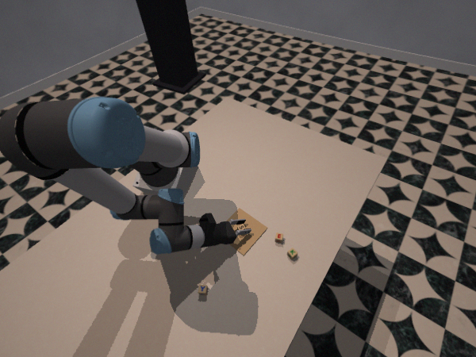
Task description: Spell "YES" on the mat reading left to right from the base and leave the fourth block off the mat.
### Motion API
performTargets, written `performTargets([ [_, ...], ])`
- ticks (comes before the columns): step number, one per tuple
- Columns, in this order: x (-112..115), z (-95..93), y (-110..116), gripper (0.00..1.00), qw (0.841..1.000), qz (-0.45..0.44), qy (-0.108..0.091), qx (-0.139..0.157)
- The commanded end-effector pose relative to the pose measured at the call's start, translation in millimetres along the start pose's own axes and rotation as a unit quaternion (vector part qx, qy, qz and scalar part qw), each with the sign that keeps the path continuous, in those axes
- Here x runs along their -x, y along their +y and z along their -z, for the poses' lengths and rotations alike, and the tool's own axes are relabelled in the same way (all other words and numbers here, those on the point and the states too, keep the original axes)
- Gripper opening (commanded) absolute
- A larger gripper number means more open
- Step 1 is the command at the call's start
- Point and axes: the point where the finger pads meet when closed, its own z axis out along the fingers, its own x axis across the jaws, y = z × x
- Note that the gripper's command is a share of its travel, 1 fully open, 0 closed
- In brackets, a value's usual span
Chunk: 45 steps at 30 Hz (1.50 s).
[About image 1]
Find tan square mat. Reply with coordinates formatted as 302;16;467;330
227;208;267;255

